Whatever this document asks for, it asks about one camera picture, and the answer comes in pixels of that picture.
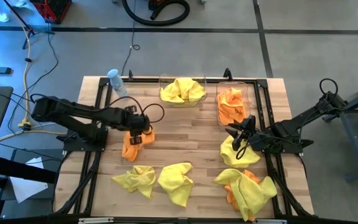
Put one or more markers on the clear plastic water bottle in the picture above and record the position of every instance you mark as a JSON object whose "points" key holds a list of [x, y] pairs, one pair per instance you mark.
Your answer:
{"points": [[117, 82]]}

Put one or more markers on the grey desk frame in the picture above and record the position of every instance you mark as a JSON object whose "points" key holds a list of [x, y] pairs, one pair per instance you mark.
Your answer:
{"points": [[356, 140]]}

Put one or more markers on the black aluminium table frame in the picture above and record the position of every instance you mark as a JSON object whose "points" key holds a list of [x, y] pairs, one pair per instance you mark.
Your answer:
{"points": [[145, 80]]}

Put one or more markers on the silver metal bracket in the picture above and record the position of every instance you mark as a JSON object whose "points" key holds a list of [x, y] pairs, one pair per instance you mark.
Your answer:
{"points": [[270, 221], [95, 220]]}

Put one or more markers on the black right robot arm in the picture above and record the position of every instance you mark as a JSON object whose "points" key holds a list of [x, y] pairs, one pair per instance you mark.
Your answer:
{"points": [[306, 118]]}

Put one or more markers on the orange black vacuum cleaner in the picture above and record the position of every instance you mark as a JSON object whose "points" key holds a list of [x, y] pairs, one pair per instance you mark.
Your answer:
{"points": [[157, 4]]}

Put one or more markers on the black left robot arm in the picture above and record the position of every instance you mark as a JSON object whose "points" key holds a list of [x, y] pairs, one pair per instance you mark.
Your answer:
{"points": [[73, 110]]}

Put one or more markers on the white paper sheet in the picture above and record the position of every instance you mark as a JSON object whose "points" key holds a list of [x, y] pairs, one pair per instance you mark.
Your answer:
{"points": [[26, 189]]}

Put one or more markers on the black stand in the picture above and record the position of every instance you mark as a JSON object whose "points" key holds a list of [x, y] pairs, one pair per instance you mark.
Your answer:
{"points": [[20, 17]]}

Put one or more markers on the red black box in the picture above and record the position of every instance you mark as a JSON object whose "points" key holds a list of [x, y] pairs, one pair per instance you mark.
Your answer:
{"points": [[53, 11]]}

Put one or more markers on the clear plastic basket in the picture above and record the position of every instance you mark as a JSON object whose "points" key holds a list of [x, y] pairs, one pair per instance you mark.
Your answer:
{"points": [[163, 81], [221, 85]]}

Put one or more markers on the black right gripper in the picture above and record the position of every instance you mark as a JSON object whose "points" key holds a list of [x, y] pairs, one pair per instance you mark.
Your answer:
{"points": [[256, 138]]}

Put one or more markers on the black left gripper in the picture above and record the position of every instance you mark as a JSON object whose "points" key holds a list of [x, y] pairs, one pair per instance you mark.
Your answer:
{"points": [[138, 122]]}

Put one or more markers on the black metal beam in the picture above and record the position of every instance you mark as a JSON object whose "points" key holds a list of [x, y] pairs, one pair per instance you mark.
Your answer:
{"points": [[17, 169]]}

